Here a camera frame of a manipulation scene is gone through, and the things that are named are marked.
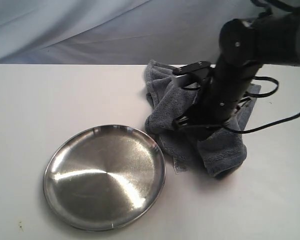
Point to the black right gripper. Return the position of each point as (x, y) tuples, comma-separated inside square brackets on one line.
[(216, 100)]

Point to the grey fluffy towel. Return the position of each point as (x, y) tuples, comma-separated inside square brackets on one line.
[(221, 153)]

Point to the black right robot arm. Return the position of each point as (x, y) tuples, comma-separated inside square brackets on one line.
[(272, 38)]

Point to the round stainless steel plate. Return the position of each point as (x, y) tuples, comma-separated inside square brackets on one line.
[(104, 178)]

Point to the white backdrop cloth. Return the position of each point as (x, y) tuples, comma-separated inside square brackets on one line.
[(115, 32)]

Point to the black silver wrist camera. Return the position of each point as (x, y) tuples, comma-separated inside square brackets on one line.
[(193, 76)]

